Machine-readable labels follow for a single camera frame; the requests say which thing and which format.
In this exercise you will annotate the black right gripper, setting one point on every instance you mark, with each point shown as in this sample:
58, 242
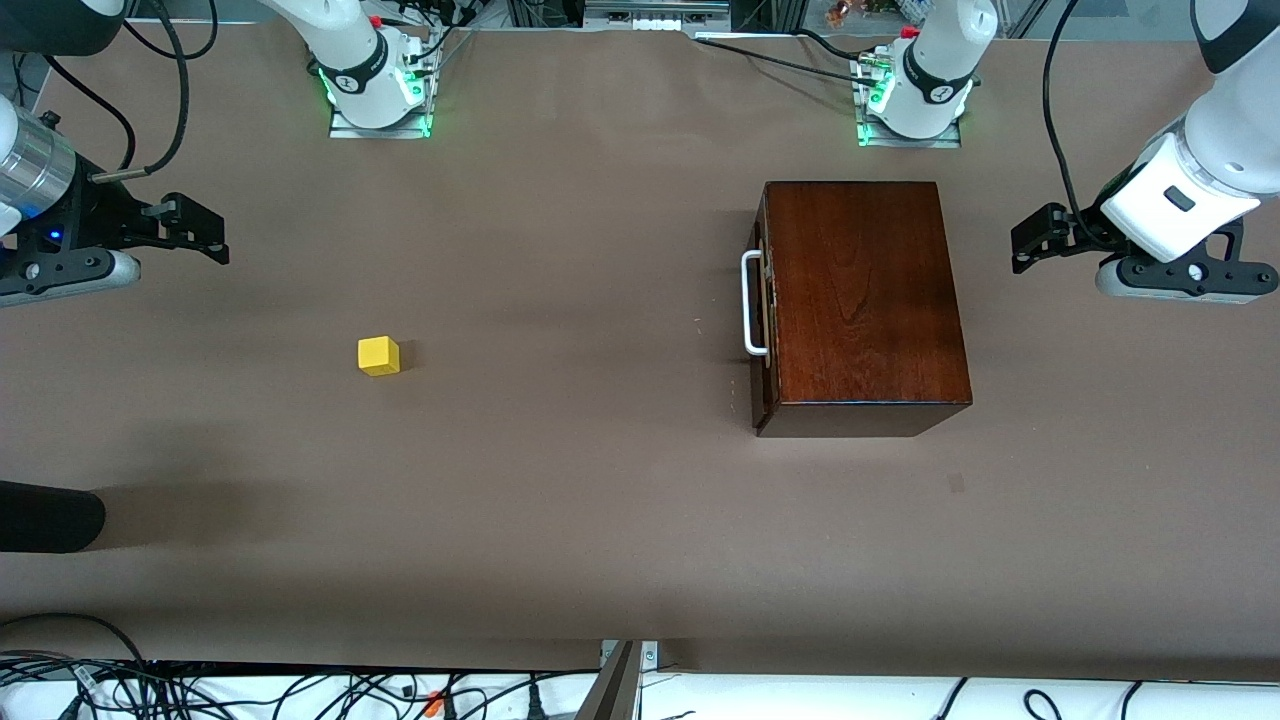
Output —
98, 219

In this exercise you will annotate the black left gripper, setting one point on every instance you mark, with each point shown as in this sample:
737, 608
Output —
1086, 228

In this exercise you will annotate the yellow wooden block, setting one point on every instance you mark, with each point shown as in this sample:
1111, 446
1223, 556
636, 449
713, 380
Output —
378, 356

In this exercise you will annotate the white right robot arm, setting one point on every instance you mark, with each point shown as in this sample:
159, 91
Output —
350, 60

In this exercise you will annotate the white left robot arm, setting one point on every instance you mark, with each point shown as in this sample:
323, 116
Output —
940, 70

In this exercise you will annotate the dark brown wooden cabinet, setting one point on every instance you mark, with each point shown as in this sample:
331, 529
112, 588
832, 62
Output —
860, 300

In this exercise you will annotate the black cylinder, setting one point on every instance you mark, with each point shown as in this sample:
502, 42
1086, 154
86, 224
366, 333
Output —
50, 515

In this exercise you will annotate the white power strip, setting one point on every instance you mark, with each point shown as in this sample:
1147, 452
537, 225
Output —
655, 22

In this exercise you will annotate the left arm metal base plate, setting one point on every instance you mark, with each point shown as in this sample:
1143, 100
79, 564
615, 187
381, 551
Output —
950, 142

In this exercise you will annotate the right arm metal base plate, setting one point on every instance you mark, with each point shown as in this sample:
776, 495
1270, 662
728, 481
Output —
400, 132

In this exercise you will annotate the small metal bracket plate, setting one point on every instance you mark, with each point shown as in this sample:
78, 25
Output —
650, 655

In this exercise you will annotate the dark grey post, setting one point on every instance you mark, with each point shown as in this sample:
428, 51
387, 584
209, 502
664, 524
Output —
610, 695

